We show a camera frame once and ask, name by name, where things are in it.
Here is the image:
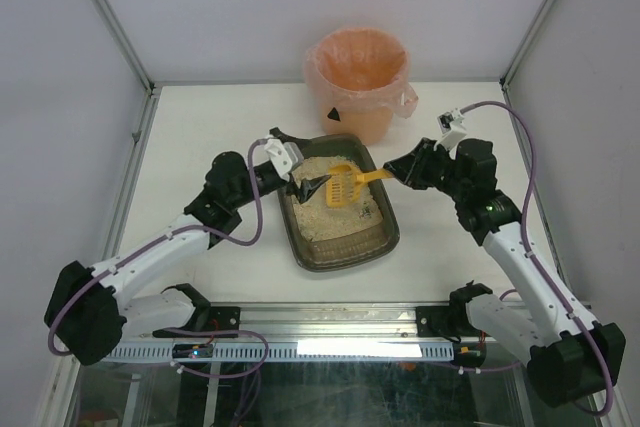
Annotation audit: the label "yellow plastic litter scoop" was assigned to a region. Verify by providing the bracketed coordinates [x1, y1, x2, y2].
[325, 164, 393, 208]

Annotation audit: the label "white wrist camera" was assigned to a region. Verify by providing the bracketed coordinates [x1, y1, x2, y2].
[436, 109, 467, 151]
[264, 137, 304, 181]

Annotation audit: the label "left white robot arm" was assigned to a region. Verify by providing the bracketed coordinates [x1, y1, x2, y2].
[44, 128, 328, 366]

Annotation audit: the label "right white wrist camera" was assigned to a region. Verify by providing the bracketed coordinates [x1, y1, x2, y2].
[436, 109, 467, 151]

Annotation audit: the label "orange trash bin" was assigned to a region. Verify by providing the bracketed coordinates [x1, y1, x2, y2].
[319, 31, 409, 145]

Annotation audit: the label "dark grey litter box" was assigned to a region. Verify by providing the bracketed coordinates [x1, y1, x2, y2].
[277, 134, 400, 272]

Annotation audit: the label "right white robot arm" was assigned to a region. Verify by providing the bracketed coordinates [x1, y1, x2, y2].
[384, 138, 626, 416]

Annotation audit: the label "white slotted cable duct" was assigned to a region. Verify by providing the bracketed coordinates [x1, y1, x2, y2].
[105, 338, 454, 363]

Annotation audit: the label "translucent pink bin liner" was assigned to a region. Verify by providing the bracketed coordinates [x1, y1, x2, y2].
[303, 27, 418, 118]

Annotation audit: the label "aluminium mounting rail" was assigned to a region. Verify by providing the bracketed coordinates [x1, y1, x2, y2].
[209, 302, 596, 343]

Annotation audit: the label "cat litter granules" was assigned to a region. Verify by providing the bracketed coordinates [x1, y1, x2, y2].
[291, 156, 383, 242]

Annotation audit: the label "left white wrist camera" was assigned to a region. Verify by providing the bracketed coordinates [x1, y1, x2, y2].
[264, 137, 304, 181]

